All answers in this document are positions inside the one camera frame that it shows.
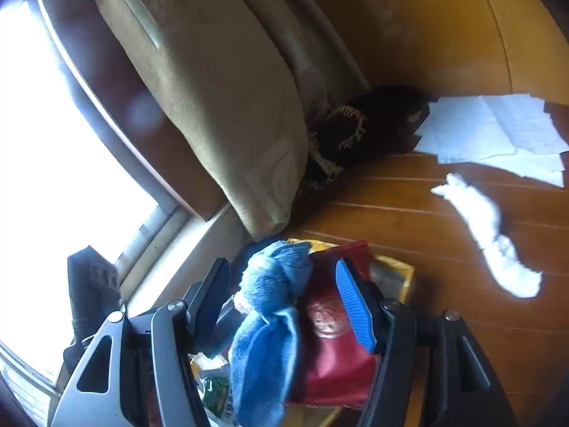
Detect white paper sheets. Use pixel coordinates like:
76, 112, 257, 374
415, 94, 568, 188

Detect yellow wooden cabinet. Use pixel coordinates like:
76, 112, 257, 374
314, 0, 568, 104

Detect yellow cardboard box tray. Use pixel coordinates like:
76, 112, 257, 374
199, 239, 414, 426

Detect red foil bag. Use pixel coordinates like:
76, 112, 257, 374
288, 241, 377, 409

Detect olive beige curtain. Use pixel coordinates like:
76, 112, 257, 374
95, 0, 368, 240

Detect window with metal bars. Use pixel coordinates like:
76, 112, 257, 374
1, 0, 191, 424

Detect green white sachet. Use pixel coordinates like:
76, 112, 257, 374
198, 376, 234, 426

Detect dark fringed cloth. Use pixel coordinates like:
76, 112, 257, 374
296, 85, 429, 197

